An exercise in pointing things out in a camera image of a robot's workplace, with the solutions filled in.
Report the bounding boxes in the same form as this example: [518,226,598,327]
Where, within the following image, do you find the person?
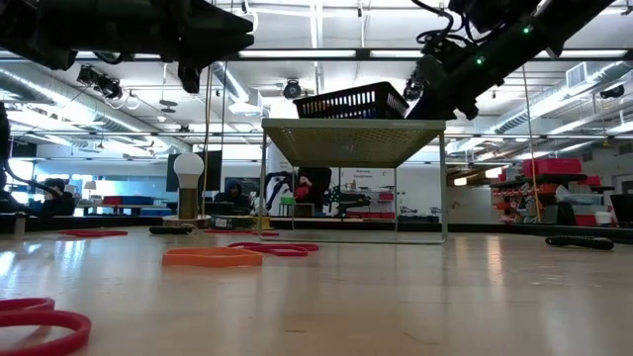
[38,177,76,218]
[215,178,254,217]
[295,166,333,209]

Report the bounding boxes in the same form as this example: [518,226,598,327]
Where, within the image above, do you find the yellow green crayon box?
[209,214,272,231]

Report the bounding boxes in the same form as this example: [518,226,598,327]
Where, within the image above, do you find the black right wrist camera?
[417,29,469,68]

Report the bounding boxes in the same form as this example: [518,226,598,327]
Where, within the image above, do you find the dark wall panel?
[165,149,224,194]

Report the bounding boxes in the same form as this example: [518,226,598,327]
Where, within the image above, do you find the yellow hanging cable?
[521,63,543,226]

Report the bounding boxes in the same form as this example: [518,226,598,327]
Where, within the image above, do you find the black overhead frame bar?
[73,47,633,62]

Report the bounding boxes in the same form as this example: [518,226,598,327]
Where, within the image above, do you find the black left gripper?
[73,0,255,95]

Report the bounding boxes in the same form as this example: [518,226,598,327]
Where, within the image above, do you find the orange rubber band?
[161,246,264,269]

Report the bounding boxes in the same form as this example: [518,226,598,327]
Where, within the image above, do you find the pale green perforated shelf riser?
[256,117,449,245]

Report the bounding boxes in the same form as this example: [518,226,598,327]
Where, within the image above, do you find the white bulb lamp wooden base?
[161,151,213,230]

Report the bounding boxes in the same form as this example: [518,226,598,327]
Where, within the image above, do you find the dark monitor screen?
[609,193,633,224]

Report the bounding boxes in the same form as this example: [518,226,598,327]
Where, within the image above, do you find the black ceiling camera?
[76,63,124,101]
[598,83,626,100]
[282,78,304,101]
[402,78,424,103]

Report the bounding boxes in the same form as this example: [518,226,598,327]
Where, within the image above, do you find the black slotted plastic basket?
[292,81,410,121]

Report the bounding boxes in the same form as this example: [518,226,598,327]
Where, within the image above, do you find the storage rack with assorted bins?
[491,156,617,228]

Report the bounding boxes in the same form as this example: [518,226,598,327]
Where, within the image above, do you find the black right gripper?
[405,47,496,121]

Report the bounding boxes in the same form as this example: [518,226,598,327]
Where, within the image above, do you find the thin grey hanging cable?
[201,61,215,219]
[220,58,229,219]

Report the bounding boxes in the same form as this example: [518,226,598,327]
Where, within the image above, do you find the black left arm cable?
[0,101,65,219]

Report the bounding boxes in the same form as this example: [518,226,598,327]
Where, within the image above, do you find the red rubber band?
[201,227,281,237]
[226,241,320,258]
[0,297,93,356]
[57,227,130,239]

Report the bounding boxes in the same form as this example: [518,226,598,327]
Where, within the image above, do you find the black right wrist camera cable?
[410,0,476,48]

